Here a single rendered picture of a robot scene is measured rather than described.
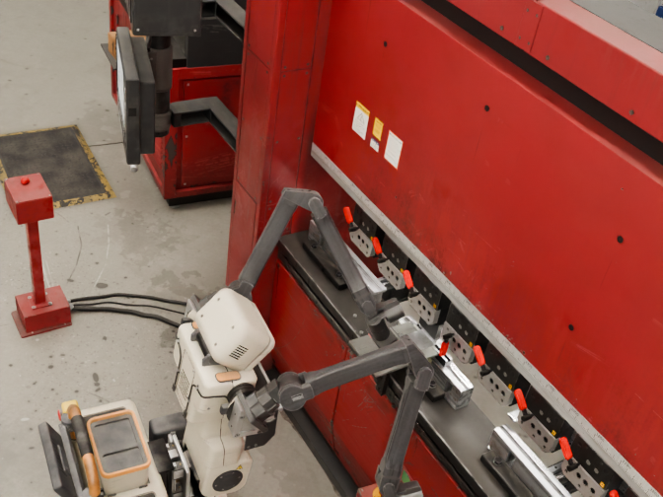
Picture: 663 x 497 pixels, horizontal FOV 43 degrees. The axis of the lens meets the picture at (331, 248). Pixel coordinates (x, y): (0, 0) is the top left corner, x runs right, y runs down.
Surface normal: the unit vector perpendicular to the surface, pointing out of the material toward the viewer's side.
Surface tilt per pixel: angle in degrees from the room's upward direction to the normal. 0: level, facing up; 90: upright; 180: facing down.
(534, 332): 90
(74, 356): 0
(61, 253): 0
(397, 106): 90
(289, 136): 90
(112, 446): 0
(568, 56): 90
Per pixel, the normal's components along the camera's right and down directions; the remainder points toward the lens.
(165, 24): 0.27, 0.62
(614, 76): -0.85, 0.22
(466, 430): 0.14, -0.78
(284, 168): 0.50, 0.58
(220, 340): -0.58, -0.40
